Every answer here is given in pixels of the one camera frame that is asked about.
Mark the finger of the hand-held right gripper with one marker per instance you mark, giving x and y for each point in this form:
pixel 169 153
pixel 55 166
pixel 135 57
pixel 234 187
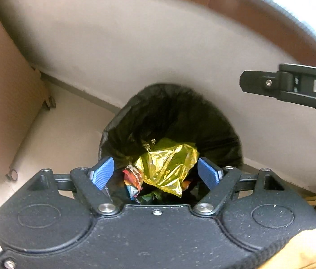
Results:
pixel 259 82

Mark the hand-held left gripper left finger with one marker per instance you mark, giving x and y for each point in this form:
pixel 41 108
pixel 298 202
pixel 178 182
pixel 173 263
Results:
pixel 103 172

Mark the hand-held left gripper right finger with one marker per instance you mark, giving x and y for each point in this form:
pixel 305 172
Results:
pixel 207 173

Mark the red macaron snack packet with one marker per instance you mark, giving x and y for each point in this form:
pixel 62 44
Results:
pixel 132 178

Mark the yellow foil snack bag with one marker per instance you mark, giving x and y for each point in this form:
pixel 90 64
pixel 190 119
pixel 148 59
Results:
pixel 163 168

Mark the green white plastic wrapper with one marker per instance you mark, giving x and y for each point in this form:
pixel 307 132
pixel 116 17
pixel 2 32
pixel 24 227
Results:
pixel 149 199

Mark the black lined waste bin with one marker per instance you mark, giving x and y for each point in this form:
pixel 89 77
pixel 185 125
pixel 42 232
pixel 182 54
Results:
pixel 174 112

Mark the person's left forearm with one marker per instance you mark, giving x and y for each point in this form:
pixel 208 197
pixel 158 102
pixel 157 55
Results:
pixel 315 246

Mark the beige ribbed suitcase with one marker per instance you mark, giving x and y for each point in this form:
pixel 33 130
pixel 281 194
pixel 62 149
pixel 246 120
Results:
pixel 1 89

